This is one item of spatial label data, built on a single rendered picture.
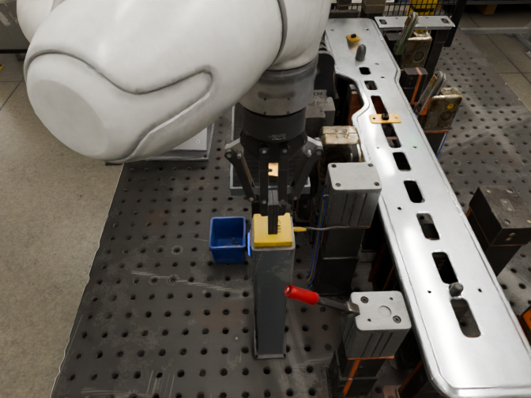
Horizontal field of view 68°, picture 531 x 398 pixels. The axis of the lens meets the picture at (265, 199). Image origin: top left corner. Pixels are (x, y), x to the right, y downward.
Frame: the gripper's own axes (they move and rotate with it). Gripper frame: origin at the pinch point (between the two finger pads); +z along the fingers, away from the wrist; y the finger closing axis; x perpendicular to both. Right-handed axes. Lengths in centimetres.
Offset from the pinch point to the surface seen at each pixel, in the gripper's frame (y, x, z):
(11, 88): -189, 236, 118
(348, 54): 30, 86, 19
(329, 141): 14.3, 30.2, 11.0
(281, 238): 1.3, -2.3, 3.5
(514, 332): 40.8, -11.8, 19.0
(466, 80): 95, 119, 50
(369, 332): 14.7, -13.3, 14.0
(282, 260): 1.5, -3.4, 7.9
